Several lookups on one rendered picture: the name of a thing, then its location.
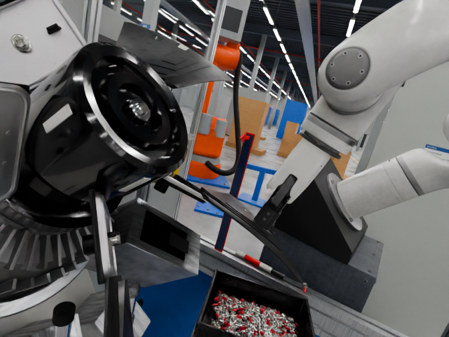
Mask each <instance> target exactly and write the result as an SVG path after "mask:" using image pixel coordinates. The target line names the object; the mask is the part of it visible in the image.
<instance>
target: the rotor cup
mask: <svg viewBox="0 0 449 337"><path fill-rule="evenodd" d="M29 95H30V98H31V105H30V110H29V118H28V123H27V132H26V136H25V144H24V149H23V157H22V162H21V170H20V175H19V183H18V188H17V190H16V192H15V193H14V195H13V196H12V197H9V198H8V199H6V200H4V201H1V202H0V212H1V213H2V214H4V215H5V216H7V217H8V218H10V219H12V220H14V221H15V222H17V223H20V224H22V225H24V226H26V227H30V228H32V229H36V230H40V231H47V232H55V233H63V232H70V231H77V230H80V229H84V228H86V227H89V226H90V225H92V218H91V211H90V198H89V190H90V189H94V190H95V192H101V195H103V196H104V198H105V201H106V205H107V207H108V210H109V212H110V214H111V213H112V212H113V211H114V210H115V209H116V208H117V207H118V205H119V204H120V202H121V200H122V198H123V197H124V196H126V195H129V194H130V193H133V192H134V191H137V190H138V189H141V188H143V187H145V186H147V185H149V184H151V183H154V182H156V181H158V180H160V179H162V178H164V177H167V176H168V175H171V174H172V173H173V172H174V171H175V170H177V169H178V168H179V167H180V166H181V165H182V163H183V162H184V160H185V158H186V155H187V152H188V133H187V129H186V123H185V120H184V116H183V114H182V111H181V109H180V106H179V105H178V102H177V101H176V98H175V97H174V95H173V94H172V92H171V91H170V89H169V87H168V86H167V85H166V84H165V82H164V81H163V79H162V78H161V77H160V76H159V75H158V74H157V73H156V72H155V71H154V70H153V69H152V68H151V67H150V66H149V65H148V64H147V63H146V62H144V61H143V60H142V59H140V58H139V57H138V56H136V55H135V54H133V53H132V52H130V51H128V50H126V49H124V48H122V47H120V46H118V45H115V44H112V43H108V42H93V43H89V44H87V45H85V46H82V47H80V48H79V49H77V50H76V51H74V52H73V53H72V54H71V55H70V56H69V57H68V58H67V59H66V60H65V61H64V62H63V63H62V64H61V65H60V66H59V67H58V68H57V69H56V70H55V71H54V72H53V73H52V74H51V75H50V76H48V77H47V78H46V79H45V80H44V81H43V82H42V83H41V84H40V85H39V86H38V87H37V88H36V89H34V91H32V92H30V93H29ZM133 98H138V99H141V100H142V101H143V102H145V103H146V105H147V106H148V108H149V110H150V119H149V120H148V121H142V120H140V119H138V118H137V117H136V116H135V115H134V113H133V112H132V110H131V107H130V101H131V99H133ZM66 104H69V107H70V109H71V112H72V115H71V116H69V117H68V118H67V119H65V120H64V121H63V122H62V123H61V124H59V125H58V126H56V127H55V128H54V129H53V130H51V131H50V132H49V133H46V131H45V128H44V127H43V123H44V122H46V121H47V120H48V119H50V118H51V117H52V116H53V115H54V114H55V113H57V112H58V111H59V110H61V109H62V108H63V107H64V106H65V105H66ZM143 178H147V179H151V180H149V181H147V182H145V183H143V184H141V185H139V186H137V187H135V188H133V189H131V190H129V191H126V192H122V191H119V190H120V189H123V188H124V187H127V186H128V185H131V184H132V183H135V182H136V181H139V180H140V179H143Z"/></svg>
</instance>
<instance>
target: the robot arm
mask: <svg viewBox="0 0 449 337"><path fill-rule="evenodd" d="M446 62H449V0H403V1H402V2H400V3H398V4H397V5H395V6H393V7H392V8H390V9H388V10H387V11H385V12H384V13H382V14H381V15H379V16H378V17H376V18H375V19H373V20H372V21H370V22H369V23H367V24H366V25H364V26H363V27H362V28H360V29H359V30H357V31H356V32H355V33H353V34H352V35H350V36H349V37H348V38H346V39H345V40H344V41H342V42H341V43H340V44H339V45H338V46H337V47H335V48H334V49H333V50H332V51H331V52H330V53H329V54H328V56H327V57H326V58H325V59H324V60H323V62H322V64H321V66H320V68H319V71H318V74H317V84H318V87H319V90H320V92H321V94H322V95H321V97H320V98H319V99H318V101H317V103H316V104H315V105H314V107H313V108H312V110H311V111H310V113H309V114H308V116H307V117H306V119H305V120H304V121H303V123H302V125H301V127H302V128H303V129H305V132H303V131H300V132H299V134H300V135H301V136H302V137H303V138H302V139H301V141H300V142H299V143H298V144H297V146H296V147H295V148H294V149H293V150H292V151H291V153H290V154H289V156H288V157H287V158H286V159H285V161H284V162H283V164H282V165H281V166H280V167H279V169H278V170H277V172H276V173H275V174H274V175H273V177H272V178H271V180H270V181H269V182H268V183H267V189H271V190H272V189H274V188H275V187H277V188H276V189H275V191H274V192H273V194H272V195H271V197H270V198H269V200H268V201H267V202H266V203H265V204H264V205H263V206H262V208H261V209H260V211H259V212H258V213H257V215H256V216H255V218H254V220H255V221H256V222H257V223H258V224H259V225H260V226H261V227H262V228H264V229H265V230H269V229H270V227H271V226H272V225H273V223H274V222H275V221H276V220H277V218H278V217H279V215H280V214H281V213H282V209H283V208H284V206H285V205H286V204H287V203H288V204H290V203H292V202H293V201H294V200H295V199H296V198H297V197H298V196H299V195H300V194H301V193H302V192H303V191H304V190H305V189H306V188H307V187H308V186H309V184H310V183H311V182H312V181H313V179H314V178H315V177H316V176H317V175H318V174H319V172H320V171H321V169H322V168H323V167H324V166H325V165H326V163H327V162H328V160H329V159H330V158H331V157H332V156H333V157H335V158H337V159H340V158H341V155H339V153H340V152H341V153H343V154H345V155H347V154H348V153H349V152H350V150H351V149H352V148H353V147H354V146H355V144H356V143H357V141H358V140H359V139H360V138H361V137H362V135H363V134H364V133H365V131H366V130H367V129H368V128H369V126H370V125H371V124H372V122H373V121H374V120H375V119H376V118H377V116H378V115H379V114H380V112H381V111H382V110H383V109H384V107H385V106H386V105H387V103H388V102H389V101H390V100H391V99H392V97H393V96H394V94H395V93H396V92H397V91H398V90H399V89H400V87H401V86H402V84H403V83H404V82H405V81H406V80H409V79H410V78H413V77H414V76H417V75H418V74H421V73H422V72H425V71H427V70H429V69H431V68H434V67H436V66H439V65H440V64H443V63H446ZM327 186H328V189H329V192H330V195H331V198H332V199H333V202H334V203H335V206H336V207H337V210H338V211H339V213H340V215H341V216H342V217H343V219H344V221H345V222H346V223H347V224H348V225H349V226H350V227H351V228H352V229H353V230H354V231H359V230H361V228H362V222H361V219H363V217H362V216H364V215H368V214H370V213H373V212H376V211H379V210H382V209H385V208H387V207H391V206H393V205H397V204H398V203H402V202H404V201H408V200H410V199H413V198H416V197H419V196H421V195H425V194H427V193H431V192H433V191H437V190H440V189H447V188H449V162H446V161H445V160H442V159H441V158H439V157H437V156H436V155H434V154H432V153H431V152H429V151H427V150H424V149H422V148H417V149H414V150H410V151H408V152H405V153H403V154H401V155H399V156H397V157H394V158H391V159H389V160H387V161H385V162H383V163H381V164H378V165H376V166H373V167H371V168H369V169H367V170H365V171H363V172H360V173H358V174H356V175H353V176H352V177H349V178H347V179H344V180H341V179H340V178H339V177H338V176H337V175H335V174H333V173H330V174H328V175H327Z"/></svg>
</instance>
